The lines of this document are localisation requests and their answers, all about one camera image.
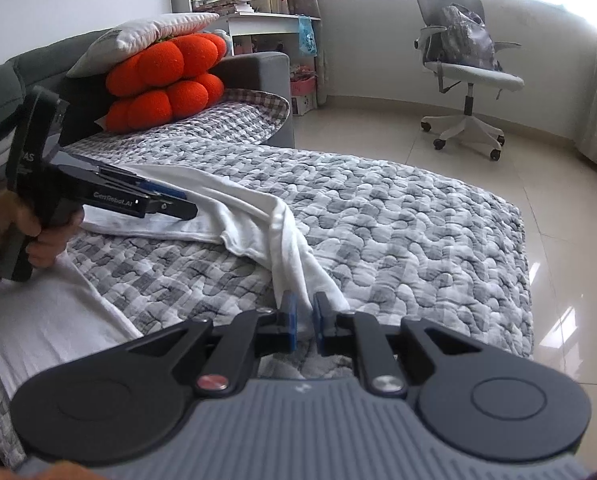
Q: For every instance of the white desk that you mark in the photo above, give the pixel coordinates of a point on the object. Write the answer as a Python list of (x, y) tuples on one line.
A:
[(263, 22)]

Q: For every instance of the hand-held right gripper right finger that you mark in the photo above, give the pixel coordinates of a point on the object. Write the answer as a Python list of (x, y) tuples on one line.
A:
[(321, 320)]

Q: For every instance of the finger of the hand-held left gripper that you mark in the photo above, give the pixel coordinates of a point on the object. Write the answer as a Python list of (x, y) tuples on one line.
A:
[(173, 210), (163, 191)]

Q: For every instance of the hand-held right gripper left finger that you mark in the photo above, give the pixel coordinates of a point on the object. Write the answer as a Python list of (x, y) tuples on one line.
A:
[(291, 320)]

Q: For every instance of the person's left hand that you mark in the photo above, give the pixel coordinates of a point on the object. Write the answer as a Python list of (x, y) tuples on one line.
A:
[(53, 242)]

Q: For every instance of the white pants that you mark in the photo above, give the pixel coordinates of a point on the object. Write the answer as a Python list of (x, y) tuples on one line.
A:
[(238, 210)]

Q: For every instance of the blue plastic bag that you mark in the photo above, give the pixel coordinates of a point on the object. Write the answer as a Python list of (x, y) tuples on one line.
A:
[(307, 37)]

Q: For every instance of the white office chair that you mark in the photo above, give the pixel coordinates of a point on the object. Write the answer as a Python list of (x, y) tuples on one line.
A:
[(468, 77)]

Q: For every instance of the grey patterned bag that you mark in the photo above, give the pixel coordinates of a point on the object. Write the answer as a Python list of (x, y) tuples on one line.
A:
[(468, 40)]

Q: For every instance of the grey quilted blanket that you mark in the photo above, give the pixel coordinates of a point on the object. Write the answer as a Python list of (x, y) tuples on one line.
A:
[(403, 240)]

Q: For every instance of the dark grey sofa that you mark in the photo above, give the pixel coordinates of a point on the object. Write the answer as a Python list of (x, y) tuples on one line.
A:
[(258, 72)]

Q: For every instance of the light grey printed pillow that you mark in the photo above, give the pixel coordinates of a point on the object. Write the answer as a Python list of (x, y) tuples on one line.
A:
[(138, 35)]

